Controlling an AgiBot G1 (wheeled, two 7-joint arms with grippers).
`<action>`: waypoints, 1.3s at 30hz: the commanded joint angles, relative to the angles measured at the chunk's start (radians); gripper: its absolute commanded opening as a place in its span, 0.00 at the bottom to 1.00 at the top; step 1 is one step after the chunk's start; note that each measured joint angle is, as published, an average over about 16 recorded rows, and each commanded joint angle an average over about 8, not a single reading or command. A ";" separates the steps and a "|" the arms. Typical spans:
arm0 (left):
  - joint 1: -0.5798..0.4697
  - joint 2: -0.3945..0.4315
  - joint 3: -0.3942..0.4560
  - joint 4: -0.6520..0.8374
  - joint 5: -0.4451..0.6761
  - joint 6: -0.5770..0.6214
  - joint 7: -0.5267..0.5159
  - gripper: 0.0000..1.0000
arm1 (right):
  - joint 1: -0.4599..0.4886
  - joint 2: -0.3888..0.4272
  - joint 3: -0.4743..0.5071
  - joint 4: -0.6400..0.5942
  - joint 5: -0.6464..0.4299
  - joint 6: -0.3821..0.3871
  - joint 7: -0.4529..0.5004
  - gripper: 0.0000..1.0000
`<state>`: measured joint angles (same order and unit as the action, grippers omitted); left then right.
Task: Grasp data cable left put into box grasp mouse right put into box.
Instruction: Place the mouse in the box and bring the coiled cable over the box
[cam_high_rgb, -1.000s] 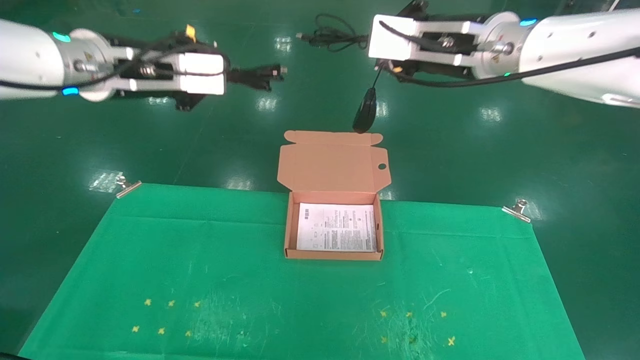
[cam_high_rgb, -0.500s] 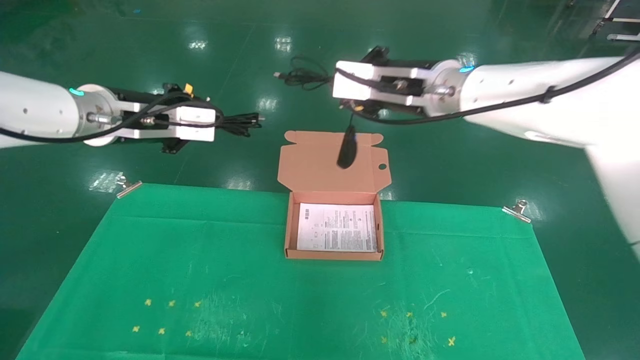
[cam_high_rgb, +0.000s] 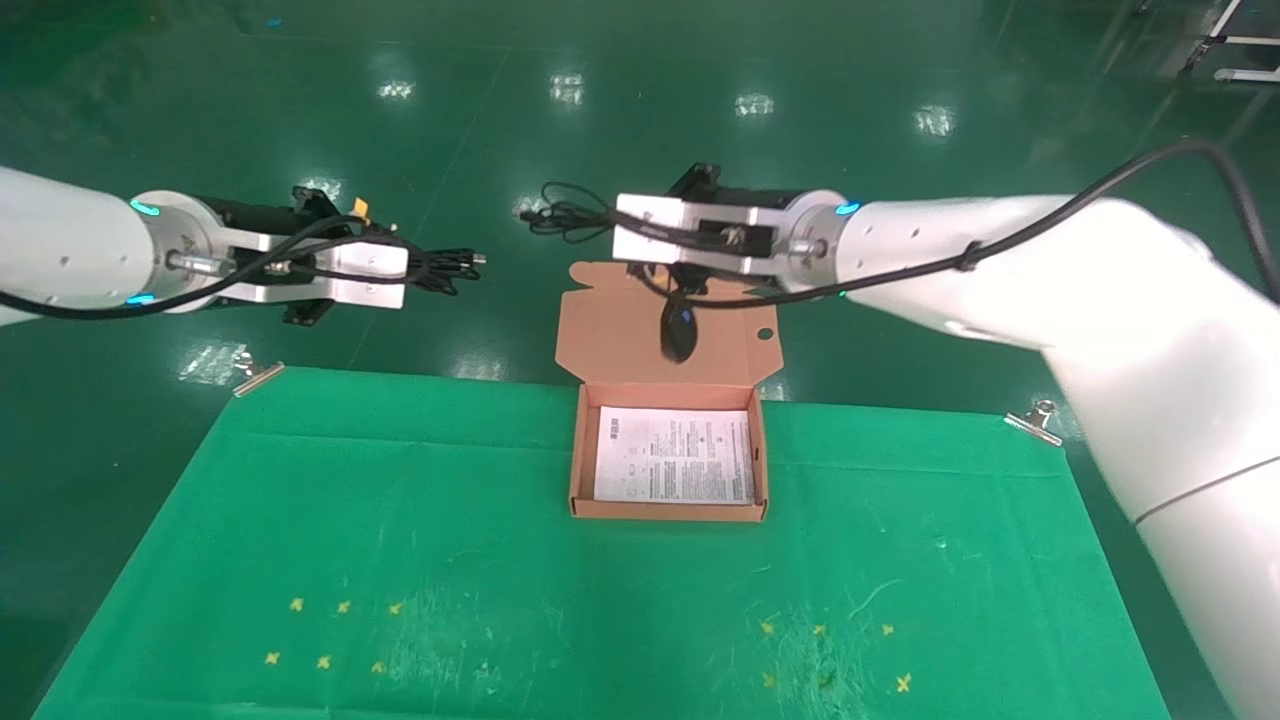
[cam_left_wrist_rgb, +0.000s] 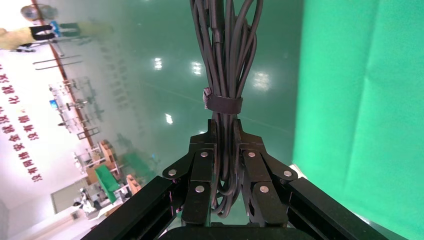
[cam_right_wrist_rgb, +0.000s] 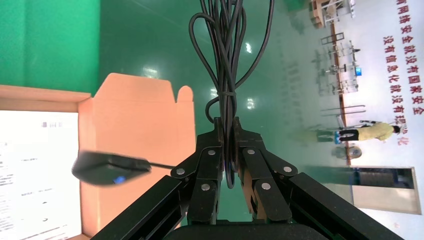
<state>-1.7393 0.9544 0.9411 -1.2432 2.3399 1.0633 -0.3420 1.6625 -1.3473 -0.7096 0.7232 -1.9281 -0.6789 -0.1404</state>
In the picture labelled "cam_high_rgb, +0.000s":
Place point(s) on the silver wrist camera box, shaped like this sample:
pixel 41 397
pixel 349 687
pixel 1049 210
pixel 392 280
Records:
pixel 650 215
pixel 360 262

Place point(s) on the green table mat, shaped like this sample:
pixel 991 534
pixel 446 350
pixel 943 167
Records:
pixel 600 600

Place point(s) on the silver metal binder clip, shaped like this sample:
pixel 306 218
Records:
pixel 1035 423
pixel 255 376

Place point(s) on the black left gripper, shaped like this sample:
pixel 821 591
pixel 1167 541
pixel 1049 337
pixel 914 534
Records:
pixel 255 215

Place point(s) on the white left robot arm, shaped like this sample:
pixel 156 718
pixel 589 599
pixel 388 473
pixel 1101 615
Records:
pixel 70 245

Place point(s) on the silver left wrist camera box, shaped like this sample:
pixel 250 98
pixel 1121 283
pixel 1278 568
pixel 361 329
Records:
pixel 360 262

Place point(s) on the white printed instruction sheet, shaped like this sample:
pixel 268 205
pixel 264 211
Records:
pixel 670 455

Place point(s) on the white metal frame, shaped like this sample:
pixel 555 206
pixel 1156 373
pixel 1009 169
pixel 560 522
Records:
pixel 1245 40

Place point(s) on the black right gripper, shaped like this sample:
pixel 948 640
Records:
pixel 750 197

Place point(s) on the open brown cardboard box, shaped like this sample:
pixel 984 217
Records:
pixel 660 400

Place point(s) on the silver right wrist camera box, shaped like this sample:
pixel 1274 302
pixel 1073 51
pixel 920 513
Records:
pixel 650 215

